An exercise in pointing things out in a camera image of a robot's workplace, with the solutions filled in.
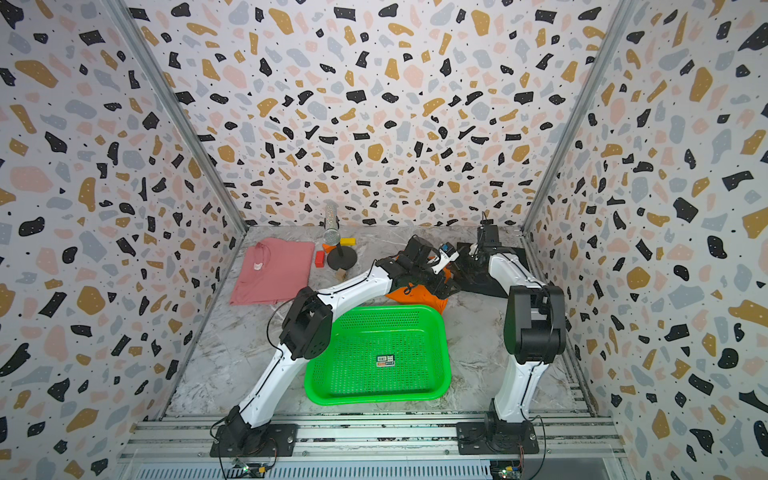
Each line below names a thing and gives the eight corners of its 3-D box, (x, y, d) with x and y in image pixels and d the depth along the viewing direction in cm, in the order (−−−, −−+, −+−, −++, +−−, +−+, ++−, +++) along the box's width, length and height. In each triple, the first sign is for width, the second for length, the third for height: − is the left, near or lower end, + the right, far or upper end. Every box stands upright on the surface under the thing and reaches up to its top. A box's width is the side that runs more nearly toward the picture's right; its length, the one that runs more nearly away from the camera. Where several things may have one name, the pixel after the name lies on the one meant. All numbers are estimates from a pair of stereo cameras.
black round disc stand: (328, 271, 110) (326, 263, 107) (332, 252, 116) (330, 244, 113) (354, 272, 111) (353, 263, 107) (357, 252, 117) (356, 244, 113)
